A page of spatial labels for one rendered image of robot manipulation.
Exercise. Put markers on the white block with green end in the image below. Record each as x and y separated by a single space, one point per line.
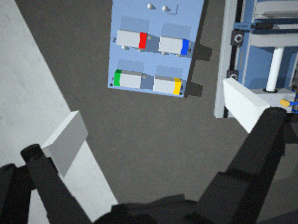
127 78

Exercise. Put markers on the white block with blue end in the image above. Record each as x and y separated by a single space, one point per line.
173 45

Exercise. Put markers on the white block with red end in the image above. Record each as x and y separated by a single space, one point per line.
131 38

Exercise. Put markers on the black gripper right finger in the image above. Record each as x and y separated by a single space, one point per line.
236 196

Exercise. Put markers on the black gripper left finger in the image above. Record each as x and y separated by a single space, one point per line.
16 184

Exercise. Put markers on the white block with yellow end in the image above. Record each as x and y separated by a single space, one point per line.
166 84

